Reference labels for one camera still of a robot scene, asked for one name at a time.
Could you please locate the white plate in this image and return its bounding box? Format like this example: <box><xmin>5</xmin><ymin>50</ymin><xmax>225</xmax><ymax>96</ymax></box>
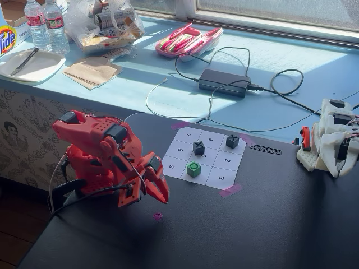
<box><xmin>0</xmin><ymin>49</ymin><xmax>67</xmax><ymax>86</ymax></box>

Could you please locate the black cube with X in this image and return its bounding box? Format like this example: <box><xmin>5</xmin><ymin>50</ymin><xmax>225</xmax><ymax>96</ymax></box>
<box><xmin>192</xmin><ymin>141</ymin><xmax>207</xmax><ymax>156</ymax></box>
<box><xmin>225</xmin><ymin>134</ymin><xmax>240</xmax><ymax>150</ymax></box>

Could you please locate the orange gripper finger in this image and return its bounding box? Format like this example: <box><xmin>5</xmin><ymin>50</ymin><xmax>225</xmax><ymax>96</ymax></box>
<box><xmin>145</xmin><ymin>181</ymin><xmax>167</xmax><ymax>204</ymax></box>
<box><xmin>153</xmin><ymin>168</ymin><xmax>171</xmax><ymax>200</ymax></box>

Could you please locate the Tide detergent box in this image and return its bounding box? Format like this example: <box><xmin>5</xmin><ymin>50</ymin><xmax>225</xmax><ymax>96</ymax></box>
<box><xmin>0</xmin><ymin>8</ymin><xmax>32</xmax><ymax>58</ymax></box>

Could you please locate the black plastic knife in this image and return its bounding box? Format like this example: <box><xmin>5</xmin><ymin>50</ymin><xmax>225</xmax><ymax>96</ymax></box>
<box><xmin>10</xmin><ymin>47</ymin><xmax>40</xmax><ymax>76</ymax></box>

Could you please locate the black hatched ruler strip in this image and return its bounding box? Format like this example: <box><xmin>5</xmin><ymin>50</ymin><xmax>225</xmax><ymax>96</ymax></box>
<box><xmin>248</xmin><ymin>144</ymin><xmax>283</xmax><ymax>156</ymax></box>

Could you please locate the brown paper napkin stack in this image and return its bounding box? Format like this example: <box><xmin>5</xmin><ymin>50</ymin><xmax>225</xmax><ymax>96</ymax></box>
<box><xmin>63</xmin><ymin>55</ymin><xmax>123</xmax><ymax>91</ymax></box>

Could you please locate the black mains cable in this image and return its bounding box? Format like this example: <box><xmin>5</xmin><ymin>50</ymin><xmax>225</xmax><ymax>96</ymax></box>
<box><xmin>246</xmin><ymin>69</ymin><xmax>322</xmax><ymax>115</ymax></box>

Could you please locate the thin dark leader arm cable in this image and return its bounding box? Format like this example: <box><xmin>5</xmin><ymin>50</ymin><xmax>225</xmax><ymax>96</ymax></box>
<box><xmin>195</xmin><ymin>91</ymin><xmax>359</xmax><ymax>133</ymax></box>

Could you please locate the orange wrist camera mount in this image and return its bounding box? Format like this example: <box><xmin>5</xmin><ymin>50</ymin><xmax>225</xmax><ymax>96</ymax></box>
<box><xmin>117</xmin><ymin>179</ymin><xmax>142</xmax><ymax>208</ymax></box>

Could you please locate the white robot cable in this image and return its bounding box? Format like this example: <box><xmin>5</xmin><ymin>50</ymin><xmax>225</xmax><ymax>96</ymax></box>
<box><xmin>48</xmin><ymin>155</ymin><xmax>70</xmax><ymax>216</ymax></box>

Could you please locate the pink pencil case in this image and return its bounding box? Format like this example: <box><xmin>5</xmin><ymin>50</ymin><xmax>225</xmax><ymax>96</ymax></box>
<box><xmin>155</xmin><ymin>22</ymin><xmax>224</xmax><ymax>63</ymax></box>

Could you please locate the clear water bottle red label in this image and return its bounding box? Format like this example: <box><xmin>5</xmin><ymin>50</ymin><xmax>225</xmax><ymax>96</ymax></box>
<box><xmin>24</xmin><ymin>0</ymin><xmax>53</xmax><ymax>53</ymax></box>
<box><xmin>43</xmin><ymin>0</ymin><xmax>71</xmax><ymax>55</ymax></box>

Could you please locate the black table clamp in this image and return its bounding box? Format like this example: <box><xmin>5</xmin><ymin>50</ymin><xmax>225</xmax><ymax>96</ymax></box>
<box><xmin>50</xmin><ymin>178</ymin><xmax>88</xmax><ymax>217</ymax></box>

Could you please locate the grey charger output cable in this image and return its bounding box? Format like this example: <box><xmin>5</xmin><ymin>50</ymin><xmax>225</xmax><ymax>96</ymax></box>
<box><xmin>145</xmin><ymin>46</ymin><xmax>252</xmax><ymax>124</ymax></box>

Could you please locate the white numbered grid sheet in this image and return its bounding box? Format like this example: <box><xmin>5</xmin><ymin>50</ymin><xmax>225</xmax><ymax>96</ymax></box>
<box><xmin>162</xmin><ymin>126</ymin><xmax>247</xmax><ymax>189</ymax></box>

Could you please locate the cardboard food tray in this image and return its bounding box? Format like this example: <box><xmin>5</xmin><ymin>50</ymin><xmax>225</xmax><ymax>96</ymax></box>
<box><xmin>76</xmin><ymin>34</ymin><xmax>136</xmax><ymax>55</ymax></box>

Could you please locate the blue windowsill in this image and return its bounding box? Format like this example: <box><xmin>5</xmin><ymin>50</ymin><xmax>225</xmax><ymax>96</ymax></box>
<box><xmin>0</xmin><ymin>13</ymin><xmax>359</xmax><ymax>144</ymax></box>

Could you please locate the pink pen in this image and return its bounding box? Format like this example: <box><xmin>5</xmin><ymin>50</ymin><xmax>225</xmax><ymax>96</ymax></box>
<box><xmin>169</xmin><ymin>22</ymin><xmax>194</xmax><ymax>39</ymax></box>

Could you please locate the green cube with ring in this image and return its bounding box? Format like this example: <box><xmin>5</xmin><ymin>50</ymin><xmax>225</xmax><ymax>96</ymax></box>
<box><xmin>186</xmin><ymin>160</ymin><xmax>202</xmax><ymax>178</ymax></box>

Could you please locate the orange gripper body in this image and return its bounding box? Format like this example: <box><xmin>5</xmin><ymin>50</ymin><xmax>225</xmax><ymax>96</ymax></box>
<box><xmin>137</xmin><ymin>152</ymin><xmax>165</xmax><ymax>184</ymax></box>

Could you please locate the clear plastic bag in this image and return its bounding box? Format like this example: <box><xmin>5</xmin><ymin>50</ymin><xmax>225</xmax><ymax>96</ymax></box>
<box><xmin>66</xmin><ymin>0</ymin><xmax>145</xmax><ymax>57</ymax></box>

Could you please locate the black power adapter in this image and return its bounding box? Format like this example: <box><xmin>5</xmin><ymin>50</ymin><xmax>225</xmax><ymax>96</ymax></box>
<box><xmin>198</xmin><ymin>68</ymin><xmax>252</xmax><ymax>99</ymax></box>

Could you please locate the window frame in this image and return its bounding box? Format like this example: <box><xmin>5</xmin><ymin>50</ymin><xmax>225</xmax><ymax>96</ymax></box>
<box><xmin>131</xmin><ymin>0</ymin><xmax>359</xmax><ymax>49</ymax></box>

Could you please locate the black camera cable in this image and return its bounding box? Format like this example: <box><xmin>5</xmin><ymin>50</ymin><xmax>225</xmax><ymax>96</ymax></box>
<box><xmin>52</xmin><ymin>183</ymin><xmax>135</xmax><ymax>217</ymax></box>

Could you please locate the printed snack package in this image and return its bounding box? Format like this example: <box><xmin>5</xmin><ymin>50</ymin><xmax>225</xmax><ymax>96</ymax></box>
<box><xmin>94</xmin><ymin>7</ymin><xmax>138</xmax><ymax>30</ymax></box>

